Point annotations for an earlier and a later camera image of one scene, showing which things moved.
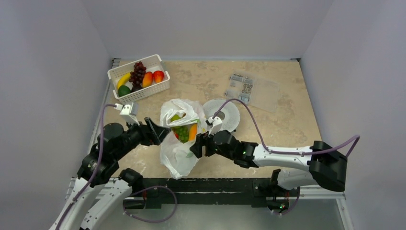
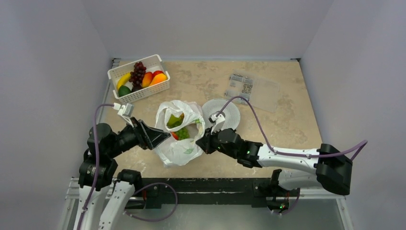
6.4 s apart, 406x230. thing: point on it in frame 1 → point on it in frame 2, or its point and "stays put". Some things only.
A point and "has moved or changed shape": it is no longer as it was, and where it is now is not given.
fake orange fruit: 193,132 → 158,78
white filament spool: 232,115 stays put
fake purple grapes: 137,76 stays put
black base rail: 272,192 stays put
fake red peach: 158,76 stays put
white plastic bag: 173,153 has moved or changed shape
